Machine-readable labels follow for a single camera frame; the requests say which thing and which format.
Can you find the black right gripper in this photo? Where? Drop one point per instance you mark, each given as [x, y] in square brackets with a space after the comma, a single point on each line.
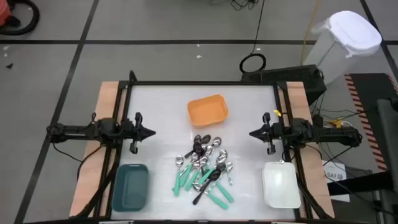
[270, 133]

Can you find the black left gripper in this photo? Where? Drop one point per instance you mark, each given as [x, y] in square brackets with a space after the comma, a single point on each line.
[137, 130]

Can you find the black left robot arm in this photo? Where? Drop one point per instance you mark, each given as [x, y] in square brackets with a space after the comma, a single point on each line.
[77, 132]

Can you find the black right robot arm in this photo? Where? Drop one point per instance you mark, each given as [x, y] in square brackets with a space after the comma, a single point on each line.
[326, 134]

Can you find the white plastic bin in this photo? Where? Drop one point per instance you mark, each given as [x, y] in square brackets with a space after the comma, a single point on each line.
[280, 185]

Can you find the orange plastic bin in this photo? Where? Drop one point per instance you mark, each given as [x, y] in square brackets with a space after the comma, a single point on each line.
[206, 112]

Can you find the teal plastic bin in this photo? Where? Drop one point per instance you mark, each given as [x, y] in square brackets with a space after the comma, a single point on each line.
[130, 188]

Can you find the black computer case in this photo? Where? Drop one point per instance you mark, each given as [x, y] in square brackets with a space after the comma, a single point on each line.
[289, 76]

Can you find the white paper label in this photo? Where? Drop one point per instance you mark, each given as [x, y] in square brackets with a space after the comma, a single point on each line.
[334, 174]

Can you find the black beam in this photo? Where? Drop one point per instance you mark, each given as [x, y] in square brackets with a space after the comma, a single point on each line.
[360, 186]

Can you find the hazard striped black mat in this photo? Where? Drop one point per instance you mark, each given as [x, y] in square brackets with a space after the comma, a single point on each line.
[367, 90]

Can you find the white trash can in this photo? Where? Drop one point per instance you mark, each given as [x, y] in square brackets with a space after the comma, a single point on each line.
[351, 31]

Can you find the black floor scrap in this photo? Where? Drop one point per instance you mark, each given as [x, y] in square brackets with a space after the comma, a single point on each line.
[9, 65]

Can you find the orange vacuum cleaner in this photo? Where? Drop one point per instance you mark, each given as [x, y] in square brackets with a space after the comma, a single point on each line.
[3, 12]

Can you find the black diagonal frame strut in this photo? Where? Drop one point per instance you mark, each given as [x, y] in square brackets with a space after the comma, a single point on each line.
[98, 193]
[311, 199]

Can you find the dark gray post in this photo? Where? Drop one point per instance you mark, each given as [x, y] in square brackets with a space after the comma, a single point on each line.
[388, 140]

